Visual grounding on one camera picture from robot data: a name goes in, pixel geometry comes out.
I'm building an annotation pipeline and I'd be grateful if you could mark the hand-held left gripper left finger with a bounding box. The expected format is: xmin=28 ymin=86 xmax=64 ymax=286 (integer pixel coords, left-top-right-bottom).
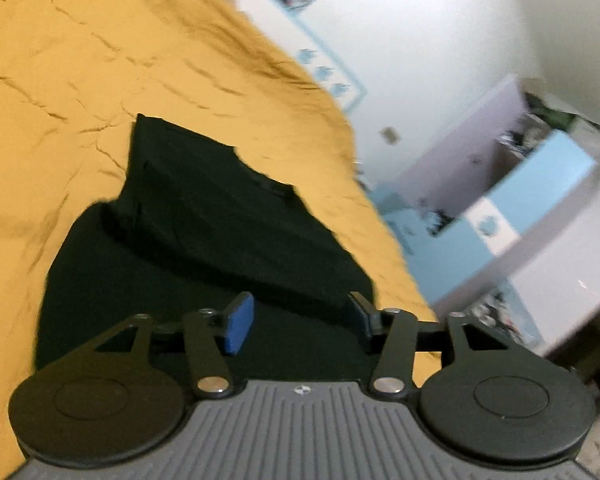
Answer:
xmin=81 ymin=292 xmax=256 ymax=396

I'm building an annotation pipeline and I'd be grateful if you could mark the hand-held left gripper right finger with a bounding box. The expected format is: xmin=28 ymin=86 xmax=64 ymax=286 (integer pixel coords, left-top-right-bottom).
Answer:
xmin=347 ymin=291 xmax=510 ymax=401

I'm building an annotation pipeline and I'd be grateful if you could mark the black garment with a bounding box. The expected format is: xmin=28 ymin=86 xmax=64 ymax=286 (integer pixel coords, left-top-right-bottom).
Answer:
xmin=32 ymin=112 xmax=381 ymax=392

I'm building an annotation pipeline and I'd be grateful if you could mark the lilac and blue wardrobe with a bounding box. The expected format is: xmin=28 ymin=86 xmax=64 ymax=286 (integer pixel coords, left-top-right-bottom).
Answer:
xmin=371 ymin=74 xmax=600 ymax=361

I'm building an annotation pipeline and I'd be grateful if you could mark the yellow blanket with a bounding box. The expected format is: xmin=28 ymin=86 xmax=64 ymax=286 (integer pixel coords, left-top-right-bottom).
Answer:
xmin=0 ymin=0 xmax=443 ymax=480

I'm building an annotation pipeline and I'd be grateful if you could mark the blue-bordered wall sticker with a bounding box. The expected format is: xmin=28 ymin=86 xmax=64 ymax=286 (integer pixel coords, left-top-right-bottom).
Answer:
xmin=294 ymin=19 xmax=369 ymax=112

